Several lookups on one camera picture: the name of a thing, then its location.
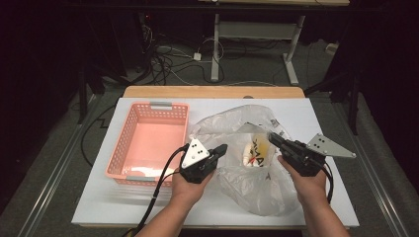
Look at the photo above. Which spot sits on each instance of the person's right hand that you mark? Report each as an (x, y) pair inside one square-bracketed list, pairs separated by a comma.
[(309, 187)]

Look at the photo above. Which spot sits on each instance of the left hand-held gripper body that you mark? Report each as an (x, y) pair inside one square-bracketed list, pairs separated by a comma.
[(197, 164)]

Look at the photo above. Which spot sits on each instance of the grey metal desk frame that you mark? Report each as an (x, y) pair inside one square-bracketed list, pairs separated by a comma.
[(253, 30)]

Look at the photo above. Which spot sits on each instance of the small white power adapter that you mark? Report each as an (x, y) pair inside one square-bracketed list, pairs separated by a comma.
[(197, 56)]

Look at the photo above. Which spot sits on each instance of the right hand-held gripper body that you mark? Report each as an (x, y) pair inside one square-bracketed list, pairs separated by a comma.
[(306, 161)]

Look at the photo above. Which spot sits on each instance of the white table mat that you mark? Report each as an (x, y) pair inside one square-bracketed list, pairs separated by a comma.
[(99, 204)]

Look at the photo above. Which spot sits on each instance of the person's left hand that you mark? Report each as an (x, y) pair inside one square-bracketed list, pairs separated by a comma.
[(187, 191)]

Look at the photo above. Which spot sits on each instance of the translucent plastic bag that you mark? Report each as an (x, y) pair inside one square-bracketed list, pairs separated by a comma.
[(250, 194)]

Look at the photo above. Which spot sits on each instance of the metal floor rail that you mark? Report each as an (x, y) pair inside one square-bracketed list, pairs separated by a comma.
[(378, 191), (49, 187)]

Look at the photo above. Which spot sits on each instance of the pink perforated plastic basket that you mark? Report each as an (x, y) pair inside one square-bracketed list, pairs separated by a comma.
[(148, 141)]

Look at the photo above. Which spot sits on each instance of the black stand leg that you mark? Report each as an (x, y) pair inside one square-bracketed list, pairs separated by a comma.
[(354, 105)]

